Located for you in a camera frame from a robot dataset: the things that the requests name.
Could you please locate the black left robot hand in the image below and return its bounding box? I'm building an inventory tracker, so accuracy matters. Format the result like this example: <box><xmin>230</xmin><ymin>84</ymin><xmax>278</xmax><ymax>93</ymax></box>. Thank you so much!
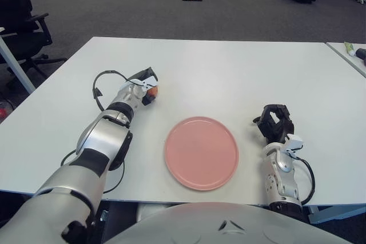
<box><xmin>128</xmin><ymin>66</ymin><xmax>160</xmax><ymax>106</ymax></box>

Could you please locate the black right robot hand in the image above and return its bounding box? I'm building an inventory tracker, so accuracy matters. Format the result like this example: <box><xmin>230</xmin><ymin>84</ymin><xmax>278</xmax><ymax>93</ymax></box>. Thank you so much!
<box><xmin>252</xmin><ymin>103</ymin><xmax>295</xmax><ymax>144</ymax></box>

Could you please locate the pink round plate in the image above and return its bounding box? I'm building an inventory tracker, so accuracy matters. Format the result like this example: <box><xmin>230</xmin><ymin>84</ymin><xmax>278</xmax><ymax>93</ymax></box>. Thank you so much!
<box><xmin>164</xmin><ymin>116</ymin><xmax>240</xmax><ymax>192</ymax></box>

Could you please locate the green white tube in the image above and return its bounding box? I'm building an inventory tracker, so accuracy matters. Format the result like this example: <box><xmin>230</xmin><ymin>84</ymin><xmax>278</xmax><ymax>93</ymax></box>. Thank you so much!
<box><xmin>344</xmin><ymin>41</ymin><xmax>356</xmax><ymax>56</ymax></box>

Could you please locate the grey robot torso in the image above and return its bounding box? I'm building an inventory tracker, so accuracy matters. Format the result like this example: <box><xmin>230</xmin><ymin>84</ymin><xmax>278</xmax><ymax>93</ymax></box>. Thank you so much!
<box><xmin>102</xmin><ymin>201</ymin><xmax>355</xmax><ymax>244</ymax></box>

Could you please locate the white desk leg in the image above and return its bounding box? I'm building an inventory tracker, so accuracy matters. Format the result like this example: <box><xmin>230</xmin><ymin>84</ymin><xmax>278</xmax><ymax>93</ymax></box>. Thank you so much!
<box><xmin>0</xmin><ymin>26</ymin><xmax>37</xmax><ymax>95</ymax></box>

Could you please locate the black office chair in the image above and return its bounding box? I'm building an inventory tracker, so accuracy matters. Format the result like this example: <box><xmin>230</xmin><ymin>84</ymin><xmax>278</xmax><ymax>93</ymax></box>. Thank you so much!
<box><xmin>0</xmin><ymin>0</ymin><xmax>68</xmax><ymax>90</ymax></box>

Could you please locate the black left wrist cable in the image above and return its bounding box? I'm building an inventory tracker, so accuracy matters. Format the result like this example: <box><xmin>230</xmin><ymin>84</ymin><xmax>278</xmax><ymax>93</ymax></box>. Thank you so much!
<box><xmin>92</xmin><ymin>70</ymin><xmax>135</xmax><ymax>112</ymax></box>

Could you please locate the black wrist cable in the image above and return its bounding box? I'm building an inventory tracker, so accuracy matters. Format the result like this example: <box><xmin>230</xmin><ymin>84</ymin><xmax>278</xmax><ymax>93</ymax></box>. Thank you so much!
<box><xmin>294</xmin><ymin>157</ymin><xmax>316</xmax><ymax>206</ymax></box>
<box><xmin>92</xmin><ymin>70</ymin><xmax>135</xmax><ymax>112</ymax></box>

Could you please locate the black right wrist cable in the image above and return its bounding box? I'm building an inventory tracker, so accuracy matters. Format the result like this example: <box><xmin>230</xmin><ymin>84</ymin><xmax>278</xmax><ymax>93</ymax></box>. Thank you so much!
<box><xmin>294</xmin><ymin>157</ymin><xmax>316</xmax><ymax>206</ymax></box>

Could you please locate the white table frame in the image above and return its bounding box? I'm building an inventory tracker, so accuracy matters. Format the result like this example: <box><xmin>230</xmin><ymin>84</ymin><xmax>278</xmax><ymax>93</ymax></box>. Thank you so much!
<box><xmin>307</xmin><ymin>204</ymin><xmax>366</xmax><ymax>225</ymax></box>

